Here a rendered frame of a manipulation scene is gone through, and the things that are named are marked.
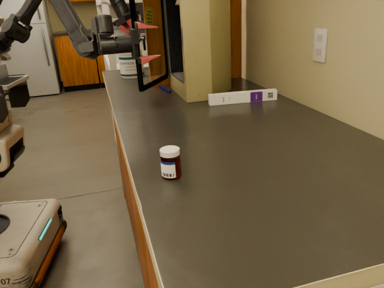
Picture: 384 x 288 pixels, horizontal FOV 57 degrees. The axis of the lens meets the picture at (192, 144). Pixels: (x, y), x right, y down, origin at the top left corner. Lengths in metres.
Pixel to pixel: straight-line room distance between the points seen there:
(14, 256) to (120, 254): 0.59
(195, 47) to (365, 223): 0.97
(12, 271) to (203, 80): 1.20
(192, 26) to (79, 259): 1.44
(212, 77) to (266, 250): 0.99
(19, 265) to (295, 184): 1.38
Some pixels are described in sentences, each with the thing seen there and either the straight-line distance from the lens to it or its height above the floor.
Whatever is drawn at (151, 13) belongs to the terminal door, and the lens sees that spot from 1.60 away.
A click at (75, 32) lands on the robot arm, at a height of 1.25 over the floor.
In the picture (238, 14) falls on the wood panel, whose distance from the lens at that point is 1.90.
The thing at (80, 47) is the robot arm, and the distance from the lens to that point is 1.30.
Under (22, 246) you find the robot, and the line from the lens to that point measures 1.96.
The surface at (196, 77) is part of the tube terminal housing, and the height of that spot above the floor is 1.04.
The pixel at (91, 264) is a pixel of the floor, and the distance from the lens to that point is 2.17.
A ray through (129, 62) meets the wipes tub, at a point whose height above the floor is 1.03.
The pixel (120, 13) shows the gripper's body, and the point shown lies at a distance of 1.56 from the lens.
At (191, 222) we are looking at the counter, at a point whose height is 0.94.
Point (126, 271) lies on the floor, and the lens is 2.06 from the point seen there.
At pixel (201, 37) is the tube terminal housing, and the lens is 1.45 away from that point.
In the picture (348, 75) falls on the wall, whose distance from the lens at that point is 1.26.
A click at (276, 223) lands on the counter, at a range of 0.69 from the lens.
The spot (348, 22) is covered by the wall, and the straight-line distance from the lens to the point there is 1.27.
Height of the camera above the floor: 1.32
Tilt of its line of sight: 22 degrees down
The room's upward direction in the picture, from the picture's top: 3 degrees counter-clockwise
